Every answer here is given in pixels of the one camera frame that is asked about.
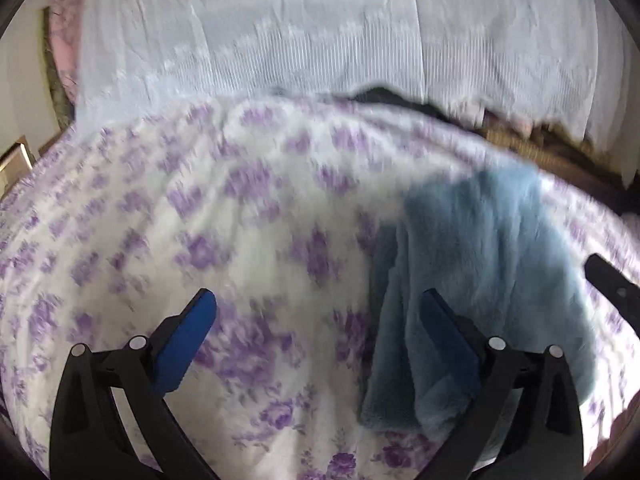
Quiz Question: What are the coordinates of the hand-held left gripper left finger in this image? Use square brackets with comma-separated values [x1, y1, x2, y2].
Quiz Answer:
[50, 288, 221, 480]

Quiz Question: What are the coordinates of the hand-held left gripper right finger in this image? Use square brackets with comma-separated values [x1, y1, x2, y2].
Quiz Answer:
[416, 288, 586, 480]

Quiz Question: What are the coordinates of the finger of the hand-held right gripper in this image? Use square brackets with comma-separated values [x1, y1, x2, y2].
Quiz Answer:
[583, 253, 640, 337]

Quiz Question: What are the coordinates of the blue fleece garment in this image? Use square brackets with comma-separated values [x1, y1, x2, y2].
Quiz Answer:
[360, 165, 599, 463]

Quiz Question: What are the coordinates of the purple floral bed sheet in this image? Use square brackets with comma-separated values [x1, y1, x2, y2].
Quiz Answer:
[0, 95, 640, 480]

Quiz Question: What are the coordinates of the dark wooden furniture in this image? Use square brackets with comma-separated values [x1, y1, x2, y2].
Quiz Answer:
[350, 85, 640, 217]

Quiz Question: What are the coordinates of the pink floral cloth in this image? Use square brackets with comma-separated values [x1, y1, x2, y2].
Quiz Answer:
[46, 0, 97, 108]

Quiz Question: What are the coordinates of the white lace cloth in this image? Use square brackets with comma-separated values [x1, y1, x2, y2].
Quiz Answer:
[75, 0, 637, 158]

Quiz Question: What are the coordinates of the wooden picture frame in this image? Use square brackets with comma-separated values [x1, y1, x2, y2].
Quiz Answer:
[0, 135, 37, 190]

